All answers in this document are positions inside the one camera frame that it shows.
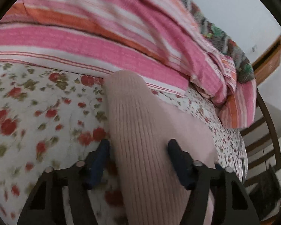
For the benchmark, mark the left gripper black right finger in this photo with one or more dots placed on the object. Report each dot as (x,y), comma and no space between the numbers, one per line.
(232,204)

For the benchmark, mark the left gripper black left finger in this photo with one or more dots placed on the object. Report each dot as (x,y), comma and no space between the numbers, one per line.
(44,204)

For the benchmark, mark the pink knit sweater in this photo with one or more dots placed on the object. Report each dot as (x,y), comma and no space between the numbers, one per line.
(141,125)

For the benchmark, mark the floral bed sheet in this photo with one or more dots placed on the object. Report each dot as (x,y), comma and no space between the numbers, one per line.
(54,118)

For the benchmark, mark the patterned dark blanket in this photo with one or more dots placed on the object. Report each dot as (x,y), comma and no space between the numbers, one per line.
(222,42)

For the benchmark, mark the pink striped quilt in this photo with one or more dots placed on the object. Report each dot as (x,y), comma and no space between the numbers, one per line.
(157,39)

